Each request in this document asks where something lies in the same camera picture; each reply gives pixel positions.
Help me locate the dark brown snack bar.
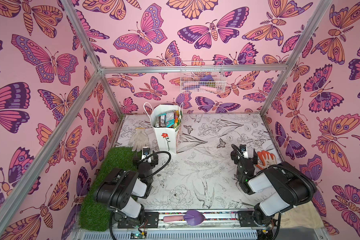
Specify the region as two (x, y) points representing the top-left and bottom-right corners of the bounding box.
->
(158, 114), (167, 128)

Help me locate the teal mint candy bag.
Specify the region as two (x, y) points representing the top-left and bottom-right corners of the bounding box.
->
(165, 111), (175, 128)

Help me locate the orange Fox's fruits candy bag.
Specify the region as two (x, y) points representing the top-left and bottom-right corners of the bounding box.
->
(174, 118), (181, 128)

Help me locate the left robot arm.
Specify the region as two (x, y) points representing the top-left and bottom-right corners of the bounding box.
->
(94, 151), (172, 240)

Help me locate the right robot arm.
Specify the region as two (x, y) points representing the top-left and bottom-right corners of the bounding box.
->
(231, 144), (317, 226)

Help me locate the white paper gift bag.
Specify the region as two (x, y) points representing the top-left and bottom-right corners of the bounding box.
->
(144, 102), (184, 155)

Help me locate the grey knit glove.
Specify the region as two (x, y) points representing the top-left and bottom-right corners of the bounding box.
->
(128, 128), (150, 152)

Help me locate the orange and white garden glove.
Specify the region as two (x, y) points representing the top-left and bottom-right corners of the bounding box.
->
(256, 151), (277, 170)

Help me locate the purple garden trowel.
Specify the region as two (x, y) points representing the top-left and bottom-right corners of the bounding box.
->
(163, 210), (206, 226)

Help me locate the purple trowel in basket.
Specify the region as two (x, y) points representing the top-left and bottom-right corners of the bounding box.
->
(183, 75), (218, 93)

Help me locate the green artificial grass mat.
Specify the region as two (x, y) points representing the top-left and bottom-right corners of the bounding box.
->
(79, 147), (142, 232)

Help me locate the beige work glove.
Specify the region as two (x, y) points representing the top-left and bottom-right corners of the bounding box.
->
(281, 202), (324, 229)

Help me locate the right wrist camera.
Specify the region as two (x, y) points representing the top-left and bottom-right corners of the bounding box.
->
(239, 144), (248, 159)

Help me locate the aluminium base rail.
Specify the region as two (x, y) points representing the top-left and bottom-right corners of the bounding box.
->
(71, 208), (289, 240)

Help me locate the white wire basket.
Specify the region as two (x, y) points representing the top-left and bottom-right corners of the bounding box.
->
(179, 60), (227, 95)

